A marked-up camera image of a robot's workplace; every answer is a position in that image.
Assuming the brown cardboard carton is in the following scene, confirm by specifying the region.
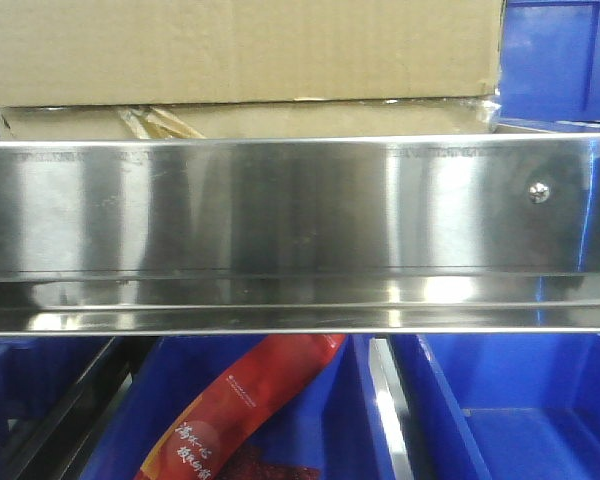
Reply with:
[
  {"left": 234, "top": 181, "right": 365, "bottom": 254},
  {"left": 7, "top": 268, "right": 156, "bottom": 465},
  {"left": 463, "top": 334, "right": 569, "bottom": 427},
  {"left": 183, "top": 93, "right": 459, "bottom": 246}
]
[{"left": 0, "top": 1, "right": 505, "bottom": 140}]

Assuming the stainless steel shelf rail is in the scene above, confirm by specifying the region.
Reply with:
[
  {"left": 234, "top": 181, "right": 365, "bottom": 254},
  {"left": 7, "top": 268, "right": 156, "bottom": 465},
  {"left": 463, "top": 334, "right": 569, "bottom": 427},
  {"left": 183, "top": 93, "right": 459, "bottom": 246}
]
[{"left": 0, "top": 133, "right": 600, "bottom": 335}]

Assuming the blue plastic bin lower left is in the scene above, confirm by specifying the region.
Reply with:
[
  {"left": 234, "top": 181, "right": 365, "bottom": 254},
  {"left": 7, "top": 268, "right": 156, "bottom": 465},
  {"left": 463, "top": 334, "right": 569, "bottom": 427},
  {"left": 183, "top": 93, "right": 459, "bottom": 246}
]
[{"left": 0, "top": 336, "right": 108, "bottom": 479}]

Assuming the red snack bag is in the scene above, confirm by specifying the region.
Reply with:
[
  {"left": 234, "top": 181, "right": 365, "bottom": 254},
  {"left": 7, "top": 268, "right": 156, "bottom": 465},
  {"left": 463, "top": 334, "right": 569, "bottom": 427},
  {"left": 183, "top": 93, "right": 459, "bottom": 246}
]
[{"left": 135, "top": 334, "right": 347, "bottom": 479}]

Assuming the blue plastic bin lower middle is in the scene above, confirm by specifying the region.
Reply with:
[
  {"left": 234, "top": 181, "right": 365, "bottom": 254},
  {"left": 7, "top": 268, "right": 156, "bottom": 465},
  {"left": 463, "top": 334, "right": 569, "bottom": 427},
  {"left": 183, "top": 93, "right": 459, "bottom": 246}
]
[{"left": 81, "top": 335, "right": 394, "bottom": 479}]

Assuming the blue plastic bin upper right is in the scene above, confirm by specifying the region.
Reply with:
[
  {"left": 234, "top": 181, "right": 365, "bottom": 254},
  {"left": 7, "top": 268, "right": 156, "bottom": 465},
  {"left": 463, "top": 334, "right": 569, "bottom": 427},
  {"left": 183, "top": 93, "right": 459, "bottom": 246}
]
[{"left": 500, "top": 1, "right": 600, "bottom": 121}]

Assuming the blue plastic bin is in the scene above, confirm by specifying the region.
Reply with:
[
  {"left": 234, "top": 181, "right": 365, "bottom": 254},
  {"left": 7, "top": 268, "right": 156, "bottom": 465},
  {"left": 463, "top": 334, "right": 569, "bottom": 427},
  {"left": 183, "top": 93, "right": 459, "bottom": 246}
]
[
  {"left": 390, "top": 333, "right": 600, "bottom": 479},
  {"left": 500, "top": 1, "right": 600, "bottom": 121},
  {"left": 81, "top": 335, "right": 394, "bottom": 479},
  {"left": 0, "top": 336, "right": 108, "bottom": 479}
]

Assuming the steel shelf divider bar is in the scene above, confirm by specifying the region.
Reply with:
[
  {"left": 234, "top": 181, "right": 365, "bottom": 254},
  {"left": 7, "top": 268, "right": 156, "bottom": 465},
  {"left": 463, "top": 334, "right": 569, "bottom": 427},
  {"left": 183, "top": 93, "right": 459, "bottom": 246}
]
[{"left": 368, "top": 338, "right": 415, "bottom": 479}]

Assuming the blue plastic bin lower right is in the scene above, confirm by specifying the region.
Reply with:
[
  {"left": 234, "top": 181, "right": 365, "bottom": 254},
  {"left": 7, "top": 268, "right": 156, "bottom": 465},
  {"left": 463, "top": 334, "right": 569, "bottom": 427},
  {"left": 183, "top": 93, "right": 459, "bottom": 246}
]
[{"left": 390, "top": 333, "right": 600, "bottom": 479}]

